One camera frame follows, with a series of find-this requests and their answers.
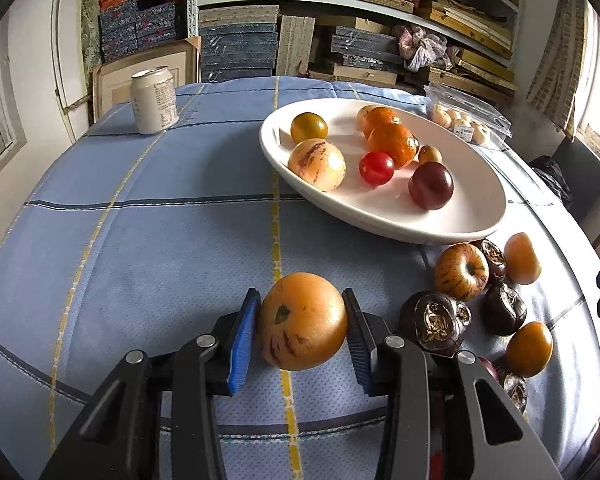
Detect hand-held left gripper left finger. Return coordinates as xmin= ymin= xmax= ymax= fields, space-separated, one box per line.
xmin=39 ymin=287 xmax=262 ymax=480

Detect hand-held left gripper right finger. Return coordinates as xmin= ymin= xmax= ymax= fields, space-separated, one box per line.
xmin=341 ymin=287 xmax=563 ymax=480

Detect striped yellow pepino melon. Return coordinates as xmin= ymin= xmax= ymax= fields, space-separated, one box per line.
xmin=258 ymin=272 xmax=349 ymax=372
xmin=287 ymin=140 xmax=347 ymax=192
xmin=434 ymin=243 xmax=490 ymax=302

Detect smooth orange tomato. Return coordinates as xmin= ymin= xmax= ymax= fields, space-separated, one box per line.
xmin=503 ymin=321 xmax=554 ymax=379

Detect plain yellow pepino melon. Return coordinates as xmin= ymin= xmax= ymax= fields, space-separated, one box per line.
xmin=503 ymin=232 xmax=542 ymax=285

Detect dark red plum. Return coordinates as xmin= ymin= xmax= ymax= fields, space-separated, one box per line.
xmin=408 ymin=161 xmax=455 ymax=211
xmin=476 ymin=356 xmax=502 ymax=385

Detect white plate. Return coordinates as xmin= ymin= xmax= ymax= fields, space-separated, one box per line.
xmin=259 ymin=99 xmax=508 ymax=246

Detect orange mandarin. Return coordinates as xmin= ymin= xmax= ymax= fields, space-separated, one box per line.
xmin=367 ymin=124 xmax=420 ymax=170
xmin=364 ymin=106 xmax=402 ymax=138

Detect yellow-green tomato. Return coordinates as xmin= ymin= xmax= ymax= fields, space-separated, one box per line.
xmin=290 ymin=112 xmax=329 ymax=145

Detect cluster of small tan fruits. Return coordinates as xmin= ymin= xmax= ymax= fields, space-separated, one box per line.
xmin=431 ymin=107 xmax=492 ymax=145

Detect black chair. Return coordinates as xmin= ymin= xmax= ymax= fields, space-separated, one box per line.
xmin=550 ymin=135 xmax=600 ymax=211

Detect dark clothing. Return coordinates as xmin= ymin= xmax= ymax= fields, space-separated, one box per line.
xmin=529 ymin=155 xmax=573 ymax=206

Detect red cherry tomato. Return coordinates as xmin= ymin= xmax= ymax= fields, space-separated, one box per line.
xmin=358 ymin=151 xmax=396 ymax=186

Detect beige patterned curtain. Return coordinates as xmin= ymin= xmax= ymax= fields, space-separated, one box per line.
xmin=525 ymin=0 xmax=588 ymax=141

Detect clear plastic fruit box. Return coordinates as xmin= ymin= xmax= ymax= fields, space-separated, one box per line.
xmin=424 ymin=81 xmax=513 ymax=148

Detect white drink can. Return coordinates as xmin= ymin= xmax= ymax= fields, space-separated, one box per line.
xmin=131 ymin=66 xmax=180 ymax=135

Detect stack of grey-blue boxes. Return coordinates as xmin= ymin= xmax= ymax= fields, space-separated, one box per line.
xmin=330 ymin=27 xmax=408 ymax=73
xmin=199 ymin=25 xmax=281 ymax=82

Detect pink crumpled cloth bag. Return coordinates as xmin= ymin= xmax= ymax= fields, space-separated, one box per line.
xmin=391 ymin=24 xmax=461 ymax=73

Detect pale grey upright boxes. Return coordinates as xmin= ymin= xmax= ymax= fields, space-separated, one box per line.
xmin=276 ymin=15 xmax=317 ymax=78

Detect stack of blue floral boxes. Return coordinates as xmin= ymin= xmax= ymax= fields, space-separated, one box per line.
xmin=98 ymin=0 xmax=188 ymax=63

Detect green marbled panel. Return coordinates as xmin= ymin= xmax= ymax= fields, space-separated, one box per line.
xmin=80 ymin=0 xmax=105 ymax=68

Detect wooden picture frame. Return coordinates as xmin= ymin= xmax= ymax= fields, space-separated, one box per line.
xmin=91 ymin=37 xmax=202 ymax=123

